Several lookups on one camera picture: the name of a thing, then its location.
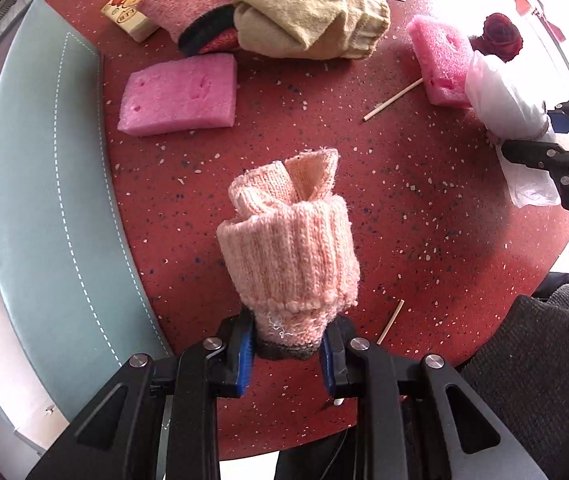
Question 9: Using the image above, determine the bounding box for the thin wooden stick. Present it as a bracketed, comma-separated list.
[363, 78, 423, 122]

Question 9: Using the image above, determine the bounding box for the pink knit sock bundle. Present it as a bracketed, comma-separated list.
[216, 148, 361, 361]

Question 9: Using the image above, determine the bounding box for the red fabric rose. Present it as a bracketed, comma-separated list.
[470, 13, 523, 63]

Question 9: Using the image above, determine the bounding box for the white plastic bag bundle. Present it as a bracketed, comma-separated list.
[465, 51, 560, 208]

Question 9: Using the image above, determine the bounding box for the teal white storage box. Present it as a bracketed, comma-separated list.
[0, 0, 173, 453]

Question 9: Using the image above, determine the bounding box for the beige knit sock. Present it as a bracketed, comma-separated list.
[232, 0, 391, 61]

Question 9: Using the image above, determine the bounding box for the pink sponge block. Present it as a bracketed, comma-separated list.
[406, 15, 473, 108]
[117, 53, 237, 136]

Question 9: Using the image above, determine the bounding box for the pink red knit sock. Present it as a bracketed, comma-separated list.
[137, 0, 239, 58]

